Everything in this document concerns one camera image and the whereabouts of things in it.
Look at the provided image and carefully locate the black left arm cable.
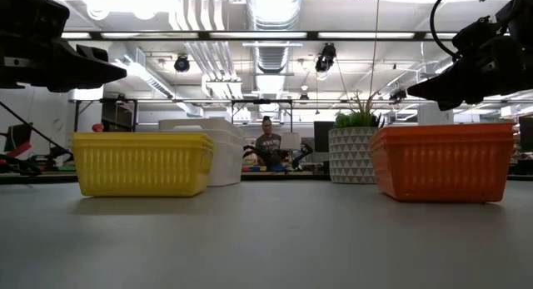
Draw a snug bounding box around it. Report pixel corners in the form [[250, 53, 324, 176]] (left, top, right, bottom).
[[0, 99, 75, 159]]

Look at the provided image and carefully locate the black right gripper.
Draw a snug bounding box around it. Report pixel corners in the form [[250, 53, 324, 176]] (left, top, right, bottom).
[[406, 34, 533, 112]]

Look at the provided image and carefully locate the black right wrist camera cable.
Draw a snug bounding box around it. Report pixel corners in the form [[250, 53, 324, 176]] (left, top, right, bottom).
[[430, 0, 461, 61]]

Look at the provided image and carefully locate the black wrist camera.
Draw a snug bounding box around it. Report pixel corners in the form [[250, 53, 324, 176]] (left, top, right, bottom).
[[451, 16, 501, 47], [0, 0, 71, 35]]

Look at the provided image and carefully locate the grey table mat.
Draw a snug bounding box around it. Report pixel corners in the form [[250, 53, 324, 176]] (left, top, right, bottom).
[[0, 178, 533, 289]]

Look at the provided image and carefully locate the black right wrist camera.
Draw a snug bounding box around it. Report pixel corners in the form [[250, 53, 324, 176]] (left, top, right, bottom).
[[451, 16, 501, 47]]

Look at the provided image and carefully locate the black monitor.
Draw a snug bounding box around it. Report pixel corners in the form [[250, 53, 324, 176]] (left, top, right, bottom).
[[517, 116, 533, 153], [312, 121, 336, 153], [2, 122, 33, 153]]

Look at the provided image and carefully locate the person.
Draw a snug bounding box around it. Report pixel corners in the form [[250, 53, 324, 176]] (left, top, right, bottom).
[[253, 115, 285, 172]]

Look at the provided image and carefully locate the white patterned plant pot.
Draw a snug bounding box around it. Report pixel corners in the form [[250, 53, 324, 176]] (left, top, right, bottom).
[[327, 126, 378, 185]]

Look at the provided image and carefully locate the white lampshade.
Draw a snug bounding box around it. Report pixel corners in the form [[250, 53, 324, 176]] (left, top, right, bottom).
[[279, 132, 302, 152]]

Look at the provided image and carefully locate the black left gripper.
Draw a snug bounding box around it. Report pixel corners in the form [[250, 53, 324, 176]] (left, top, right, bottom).
[[0, 30, 128, 93]]

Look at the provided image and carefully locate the black aluminium table frame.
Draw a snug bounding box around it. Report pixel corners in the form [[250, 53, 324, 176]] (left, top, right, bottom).
[[0, 171, 533, 182]]

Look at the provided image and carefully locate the black overhead light beam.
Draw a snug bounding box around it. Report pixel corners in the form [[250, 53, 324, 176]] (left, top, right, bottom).
[[57, 29, 459, 42]]

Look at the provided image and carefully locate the orange plastic mesh basket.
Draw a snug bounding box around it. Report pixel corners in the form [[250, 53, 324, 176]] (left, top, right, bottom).
[[371, 122, 517, 132], [368, 134, 516, 204], [369, 127, 517, 139]]

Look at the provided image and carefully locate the silver ceiling air duct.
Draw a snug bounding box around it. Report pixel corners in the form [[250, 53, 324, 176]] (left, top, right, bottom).
[[244, 0, 304, 94]]

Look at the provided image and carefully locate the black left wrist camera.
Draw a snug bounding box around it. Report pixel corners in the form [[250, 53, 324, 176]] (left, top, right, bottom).
[[0, 0, 71, 35]]

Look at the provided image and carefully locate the green artificial plant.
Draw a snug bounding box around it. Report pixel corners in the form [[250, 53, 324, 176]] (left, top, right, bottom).
[[334, 90, 387, 130]]

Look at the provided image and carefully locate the black shelf rack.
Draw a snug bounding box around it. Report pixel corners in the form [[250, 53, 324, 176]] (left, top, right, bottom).
[[73, 97, 139, 133]]

